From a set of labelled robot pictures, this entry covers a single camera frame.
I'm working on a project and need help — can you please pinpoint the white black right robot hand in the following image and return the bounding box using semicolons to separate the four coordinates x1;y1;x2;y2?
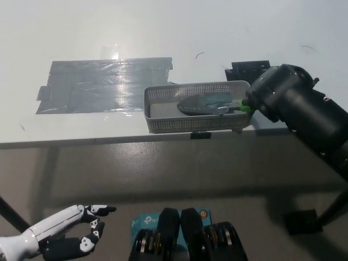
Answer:
243;64;319;123

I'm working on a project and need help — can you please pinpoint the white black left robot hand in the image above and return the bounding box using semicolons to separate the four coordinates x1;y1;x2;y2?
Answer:
0;204;117;261

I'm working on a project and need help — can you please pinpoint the garden trowel green black handle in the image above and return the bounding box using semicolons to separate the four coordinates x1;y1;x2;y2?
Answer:
176;92;255;116

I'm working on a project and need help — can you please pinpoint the black tape patch on table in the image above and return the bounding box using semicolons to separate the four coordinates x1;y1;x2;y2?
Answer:
225;60;272;82

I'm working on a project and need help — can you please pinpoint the black table leg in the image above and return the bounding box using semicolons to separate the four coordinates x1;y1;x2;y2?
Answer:
316;190;348;226
0;194;30;232

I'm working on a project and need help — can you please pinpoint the grey perforated plastic basket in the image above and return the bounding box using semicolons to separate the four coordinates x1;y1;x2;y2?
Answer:
144;80;252;134

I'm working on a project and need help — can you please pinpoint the teal tp-link box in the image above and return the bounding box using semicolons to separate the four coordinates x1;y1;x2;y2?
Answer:
131;208;212;243

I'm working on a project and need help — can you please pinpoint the grey duct tape patch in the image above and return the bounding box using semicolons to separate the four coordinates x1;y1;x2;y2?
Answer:
35;56;179;115

